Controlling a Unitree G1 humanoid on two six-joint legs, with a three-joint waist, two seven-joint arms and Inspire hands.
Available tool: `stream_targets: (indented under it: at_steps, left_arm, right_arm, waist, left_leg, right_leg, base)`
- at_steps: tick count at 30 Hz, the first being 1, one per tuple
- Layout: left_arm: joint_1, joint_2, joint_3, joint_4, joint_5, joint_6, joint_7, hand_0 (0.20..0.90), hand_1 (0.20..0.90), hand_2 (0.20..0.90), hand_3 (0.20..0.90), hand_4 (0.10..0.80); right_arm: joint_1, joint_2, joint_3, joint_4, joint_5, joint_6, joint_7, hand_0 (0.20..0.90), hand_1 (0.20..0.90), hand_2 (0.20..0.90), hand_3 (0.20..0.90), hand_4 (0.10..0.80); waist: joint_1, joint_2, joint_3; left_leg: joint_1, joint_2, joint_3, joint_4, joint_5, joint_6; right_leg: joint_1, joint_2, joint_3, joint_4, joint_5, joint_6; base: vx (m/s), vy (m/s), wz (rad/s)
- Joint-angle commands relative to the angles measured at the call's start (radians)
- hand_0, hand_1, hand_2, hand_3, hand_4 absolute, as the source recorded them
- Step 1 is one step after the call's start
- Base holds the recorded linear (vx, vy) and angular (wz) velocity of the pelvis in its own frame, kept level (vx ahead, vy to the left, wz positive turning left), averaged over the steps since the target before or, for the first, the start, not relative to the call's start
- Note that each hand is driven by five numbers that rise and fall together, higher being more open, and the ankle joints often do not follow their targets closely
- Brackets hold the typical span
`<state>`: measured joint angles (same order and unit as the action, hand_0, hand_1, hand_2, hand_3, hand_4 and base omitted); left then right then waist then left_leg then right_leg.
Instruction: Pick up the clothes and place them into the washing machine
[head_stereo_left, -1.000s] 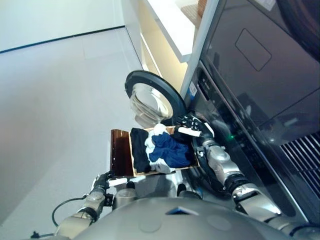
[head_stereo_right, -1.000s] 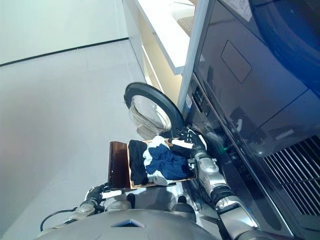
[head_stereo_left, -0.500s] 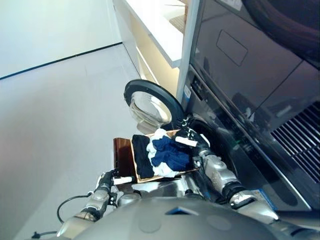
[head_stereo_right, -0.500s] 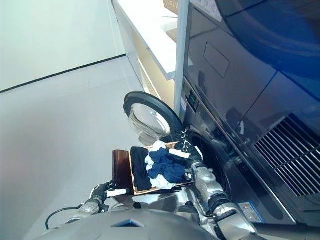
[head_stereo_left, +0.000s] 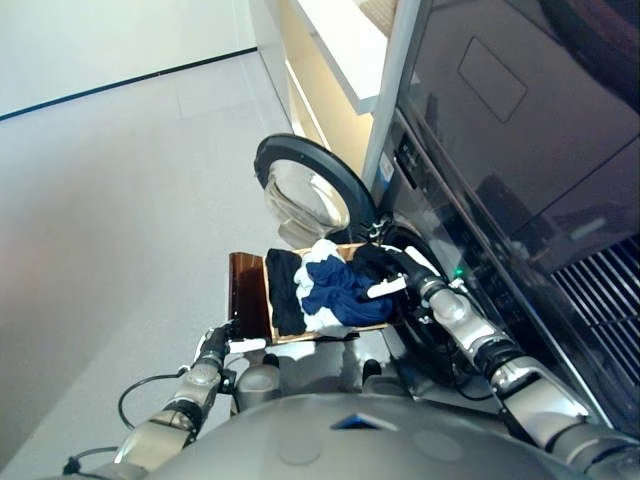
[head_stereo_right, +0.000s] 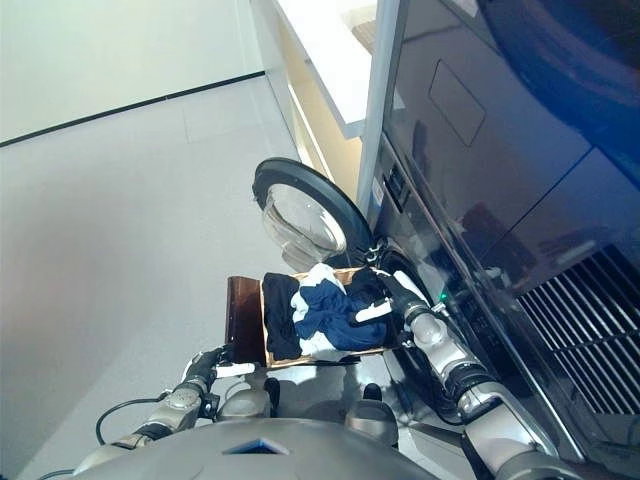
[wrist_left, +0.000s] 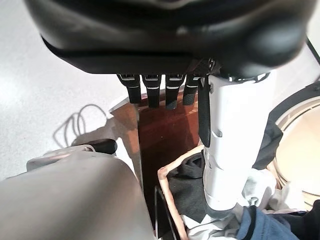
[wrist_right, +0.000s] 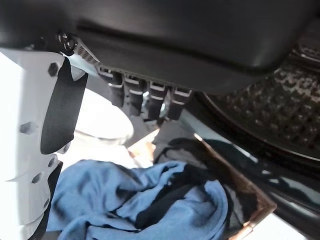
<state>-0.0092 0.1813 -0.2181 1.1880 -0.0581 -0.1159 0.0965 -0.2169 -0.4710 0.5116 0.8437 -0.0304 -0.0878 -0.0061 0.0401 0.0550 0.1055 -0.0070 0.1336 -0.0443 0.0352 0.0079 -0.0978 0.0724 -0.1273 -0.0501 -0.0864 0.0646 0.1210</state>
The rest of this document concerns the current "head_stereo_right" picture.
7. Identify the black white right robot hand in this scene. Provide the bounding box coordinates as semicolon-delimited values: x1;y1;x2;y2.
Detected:
352;272;432;326

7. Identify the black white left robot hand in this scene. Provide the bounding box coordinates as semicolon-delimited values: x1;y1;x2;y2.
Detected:
182;344;256;396

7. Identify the dark blue garment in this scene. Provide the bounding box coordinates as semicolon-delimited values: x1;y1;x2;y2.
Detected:
294;279;389;351

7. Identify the round washing machine door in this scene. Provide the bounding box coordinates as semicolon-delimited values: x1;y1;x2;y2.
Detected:
252;157;374;269

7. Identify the grey front-load washing machine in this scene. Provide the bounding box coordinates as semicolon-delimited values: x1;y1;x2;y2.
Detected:
384;0;640;451

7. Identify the silver left robot leg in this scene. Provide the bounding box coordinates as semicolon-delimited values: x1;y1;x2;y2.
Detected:
219;377;281;421

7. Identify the silver robot leg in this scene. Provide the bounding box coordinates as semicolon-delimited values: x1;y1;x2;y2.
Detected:
219;377;281;421
344;382;401;451

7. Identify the brown acrylic stool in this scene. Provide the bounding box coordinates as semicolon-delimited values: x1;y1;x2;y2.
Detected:
226;274;266;361

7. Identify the wicker laundry basket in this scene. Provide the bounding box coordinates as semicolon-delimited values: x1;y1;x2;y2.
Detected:
259;267;401;369

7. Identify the grey robot torso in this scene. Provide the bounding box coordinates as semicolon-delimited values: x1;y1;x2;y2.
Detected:
14;417;451;480

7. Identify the silver right robot leg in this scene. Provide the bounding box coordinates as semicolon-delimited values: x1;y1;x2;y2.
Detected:
344;382;401;451

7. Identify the white counter cabinet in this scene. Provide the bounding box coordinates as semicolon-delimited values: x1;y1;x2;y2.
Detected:
249;0;396;181

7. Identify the small woven storage basket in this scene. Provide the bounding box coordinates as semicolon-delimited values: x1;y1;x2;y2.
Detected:
349;9;381;51

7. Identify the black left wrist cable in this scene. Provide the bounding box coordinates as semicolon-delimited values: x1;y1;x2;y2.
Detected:
94;394;171;446

